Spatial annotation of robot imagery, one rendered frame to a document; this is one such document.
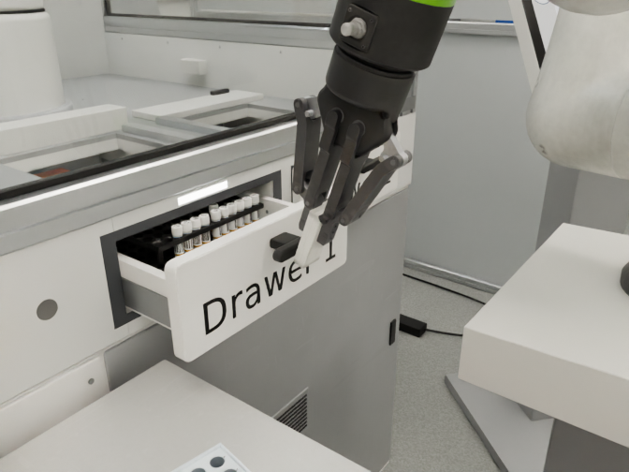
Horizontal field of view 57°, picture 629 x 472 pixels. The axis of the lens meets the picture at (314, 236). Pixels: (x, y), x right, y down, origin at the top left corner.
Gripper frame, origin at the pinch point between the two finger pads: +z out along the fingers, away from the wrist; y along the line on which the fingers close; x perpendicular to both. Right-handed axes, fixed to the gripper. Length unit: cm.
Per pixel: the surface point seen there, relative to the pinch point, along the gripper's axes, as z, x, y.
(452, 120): 43, 166, -46
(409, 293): 107, 144, -25
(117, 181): -0.1, -11.9, -17.6
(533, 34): -13, 79, -9
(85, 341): 15.3, -18.4, -12.3
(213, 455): 10.6, -19.9, 8.1
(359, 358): 48, 38, -1
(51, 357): 15.1, -22.3, -12.4
